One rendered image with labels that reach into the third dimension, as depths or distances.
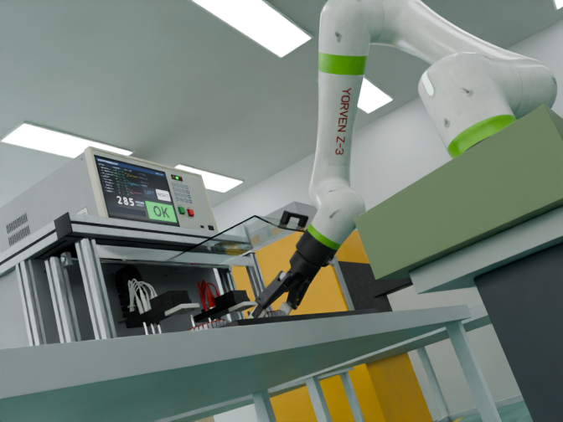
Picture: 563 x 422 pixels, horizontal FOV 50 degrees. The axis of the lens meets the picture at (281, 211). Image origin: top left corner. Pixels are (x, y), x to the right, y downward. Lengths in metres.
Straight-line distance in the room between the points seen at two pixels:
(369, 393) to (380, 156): 3.02
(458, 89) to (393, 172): 5.81
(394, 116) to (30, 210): 5.76
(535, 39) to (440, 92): 5.79
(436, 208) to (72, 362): 0.55
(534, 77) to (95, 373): 0.92
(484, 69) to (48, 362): 0.86
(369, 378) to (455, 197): 4.10
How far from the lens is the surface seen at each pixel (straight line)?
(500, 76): 1.18
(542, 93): 1.25
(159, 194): 1.63
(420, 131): 6.91
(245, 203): 7.79
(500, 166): 0.91
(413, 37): 1.47
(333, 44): 1.44
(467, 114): 1.10
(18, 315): 1.46
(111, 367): 0.76
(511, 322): 1.02
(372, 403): 4.98
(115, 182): 1.53
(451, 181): 0.93
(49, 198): 1.61
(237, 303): 1.56
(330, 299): 5.05
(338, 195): 1.41
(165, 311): 1.38
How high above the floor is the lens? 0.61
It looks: 17 degrees up
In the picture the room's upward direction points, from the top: 18 degrees counter-clockwise
